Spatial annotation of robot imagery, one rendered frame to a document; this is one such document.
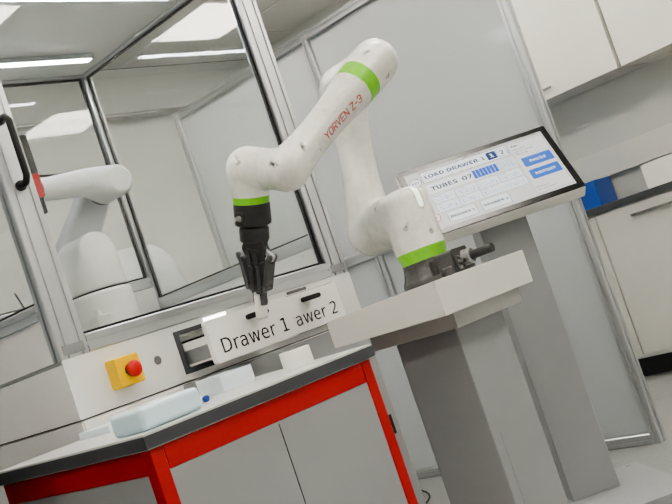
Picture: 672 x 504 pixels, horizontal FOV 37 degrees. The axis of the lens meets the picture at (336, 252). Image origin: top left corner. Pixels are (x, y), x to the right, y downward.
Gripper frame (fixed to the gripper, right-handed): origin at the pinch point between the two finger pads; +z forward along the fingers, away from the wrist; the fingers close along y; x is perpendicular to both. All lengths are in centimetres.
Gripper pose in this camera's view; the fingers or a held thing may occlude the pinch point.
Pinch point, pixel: (260, 305)
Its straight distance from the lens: 257.8
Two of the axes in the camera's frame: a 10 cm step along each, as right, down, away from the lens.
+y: 7.5, 0.7, -6.6
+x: 6.6, -1.9, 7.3
